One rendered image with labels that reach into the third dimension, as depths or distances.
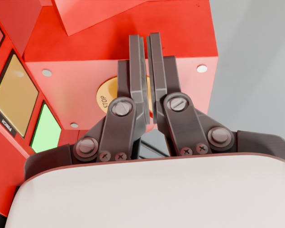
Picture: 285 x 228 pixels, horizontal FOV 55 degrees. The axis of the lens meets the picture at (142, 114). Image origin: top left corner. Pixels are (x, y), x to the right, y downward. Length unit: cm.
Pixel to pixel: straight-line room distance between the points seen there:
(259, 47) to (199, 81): 110
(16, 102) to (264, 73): 132
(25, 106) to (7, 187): 30
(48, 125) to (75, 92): 4
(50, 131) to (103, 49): 10
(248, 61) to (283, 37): 17
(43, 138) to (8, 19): 30
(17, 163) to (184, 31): 39
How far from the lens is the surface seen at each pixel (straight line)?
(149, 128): 24
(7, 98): 21
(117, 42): 24
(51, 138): 28
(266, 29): 127
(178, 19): 25
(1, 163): 49
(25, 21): 58
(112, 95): 25
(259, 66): 142
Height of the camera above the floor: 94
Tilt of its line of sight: 35 degrees down
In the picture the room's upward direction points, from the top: 177 degrees counter-clockwise
